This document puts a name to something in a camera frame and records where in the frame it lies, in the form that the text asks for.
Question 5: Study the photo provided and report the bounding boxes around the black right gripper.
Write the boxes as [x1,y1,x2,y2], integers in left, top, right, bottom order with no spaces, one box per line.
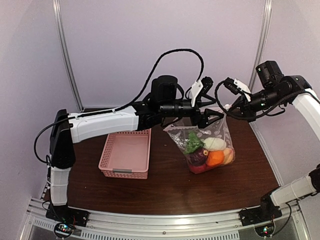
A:
[226,85,286,123]

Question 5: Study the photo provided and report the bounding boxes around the white radish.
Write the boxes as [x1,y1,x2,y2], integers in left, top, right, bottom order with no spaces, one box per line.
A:
[203,137,227,152]
[184,132,204,154]

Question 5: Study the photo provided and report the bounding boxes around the clear zip top bag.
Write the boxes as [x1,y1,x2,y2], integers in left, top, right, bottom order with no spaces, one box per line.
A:
[163,107,236,174]

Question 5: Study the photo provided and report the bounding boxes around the yellow peach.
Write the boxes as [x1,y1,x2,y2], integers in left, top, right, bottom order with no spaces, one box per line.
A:
[223,147,235,165]

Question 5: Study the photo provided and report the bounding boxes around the orange tangerine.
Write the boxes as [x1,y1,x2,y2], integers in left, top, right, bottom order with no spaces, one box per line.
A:
[206,150,225,167]

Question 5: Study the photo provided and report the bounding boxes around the red apple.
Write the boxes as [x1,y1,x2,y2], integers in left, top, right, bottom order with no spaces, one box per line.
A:
[188,164,212,174]

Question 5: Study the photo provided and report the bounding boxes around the pink plastic basket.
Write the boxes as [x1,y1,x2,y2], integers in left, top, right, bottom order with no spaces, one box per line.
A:
[98,129,152,180]

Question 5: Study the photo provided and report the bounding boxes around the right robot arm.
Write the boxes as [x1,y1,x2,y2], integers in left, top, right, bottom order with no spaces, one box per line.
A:
[223,60,320,221]

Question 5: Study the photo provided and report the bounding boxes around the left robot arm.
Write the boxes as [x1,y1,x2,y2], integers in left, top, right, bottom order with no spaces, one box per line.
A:
[45,75,224,222]

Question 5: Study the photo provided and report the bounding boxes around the right circuit board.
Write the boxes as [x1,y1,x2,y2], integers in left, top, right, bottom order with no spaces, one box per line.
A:
[254,223,275,238]

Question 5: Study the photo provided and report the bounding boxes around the circuit board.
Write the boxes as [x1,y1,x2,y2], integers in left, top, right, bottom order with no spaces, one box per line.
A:
[53,222,76,238]
[254,223,275,238]

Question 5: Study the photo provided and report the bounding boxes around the left circuit board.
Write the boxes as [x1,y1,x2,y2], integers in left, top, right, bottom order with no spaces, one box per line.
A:
[53,222,76,238]

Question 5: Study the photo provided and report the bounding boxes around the right black cable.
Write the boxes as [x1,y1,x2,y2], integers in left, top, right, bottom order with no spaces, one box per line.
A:
[214,80,286,123]

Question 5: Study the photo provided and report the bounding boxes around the black cable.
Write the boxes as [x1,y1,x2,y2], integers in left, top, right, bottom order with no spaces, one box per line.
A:
[214,80,286,123]
[112,48,205,112]

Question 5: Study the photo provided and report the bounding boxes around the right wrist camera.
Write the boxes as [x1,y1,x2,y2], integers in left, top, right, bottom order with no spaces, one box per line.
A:
[223,77,252,102]

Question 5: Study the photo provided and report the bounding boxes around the right side aluminium rail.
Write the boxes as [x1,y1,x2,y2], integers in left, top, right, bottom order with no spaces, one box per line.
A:
[249,122,289,186]

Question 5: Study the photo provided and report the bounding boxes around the right rear aluminium post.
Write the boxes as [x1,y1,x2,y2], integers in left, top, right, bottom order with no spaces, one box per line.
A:
[248,0,273,90]

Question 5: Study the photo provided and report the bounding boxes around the aluminium post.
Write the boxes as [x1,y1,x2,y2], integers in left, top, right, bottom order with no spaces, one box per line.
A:
[52,0,84,112]
[248,0,273,90]

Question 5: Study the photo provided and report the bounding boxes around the left black cable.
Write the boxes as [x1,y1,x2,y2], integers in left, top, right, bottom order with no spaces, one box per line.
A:
[112,48,205,112]

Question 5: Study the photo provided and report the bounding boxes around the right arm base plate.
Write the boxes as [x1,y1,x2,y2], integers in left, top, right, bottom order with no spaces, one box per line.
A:
[239,206,283,226]

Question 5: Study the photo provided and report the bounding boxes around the front aluminium frame rail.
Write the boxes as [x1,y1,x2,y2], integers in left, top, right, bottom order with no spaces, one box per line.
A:
[17,198,312,240]

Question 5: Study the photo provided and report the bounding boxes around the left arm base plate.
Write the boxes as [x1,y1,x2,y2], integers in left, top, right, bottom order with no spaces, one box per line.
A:
[45,208,90,227]

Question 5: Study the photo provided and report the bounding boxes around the left rear aluminium post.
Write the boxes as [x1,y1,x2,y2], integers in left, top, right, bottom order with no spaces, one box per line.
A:
[52,0,84,112]

